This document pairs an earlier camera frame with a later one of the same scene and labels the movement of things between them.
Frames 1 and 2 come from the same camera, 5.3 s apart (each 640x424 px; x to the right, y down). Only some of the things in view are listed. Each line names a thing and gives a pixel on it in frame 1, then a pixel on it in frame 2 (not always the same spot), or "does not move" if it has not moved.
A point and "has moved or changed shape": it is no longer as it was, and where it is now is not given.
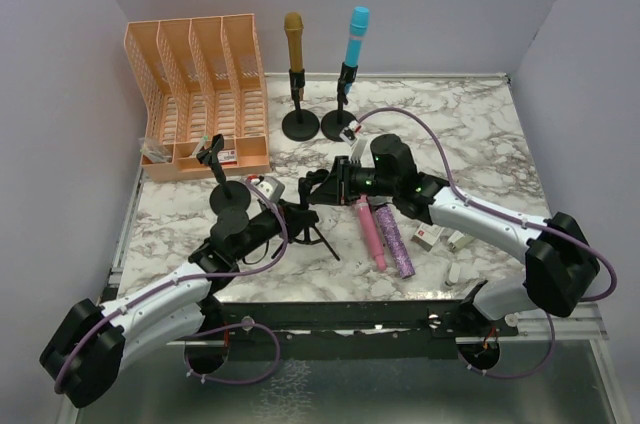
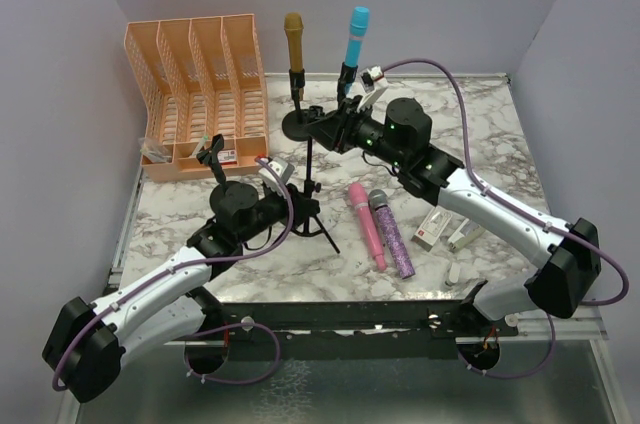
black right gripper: x=340 y=180 → x=341 y=126
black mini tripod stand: x=306 y=182 has moved or changed shape
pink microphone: x=371 y=231 does not move
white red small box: x=426 y=235 does not move
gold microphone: x=293 y=25 does not move
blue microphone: x=358 y=31 does not move
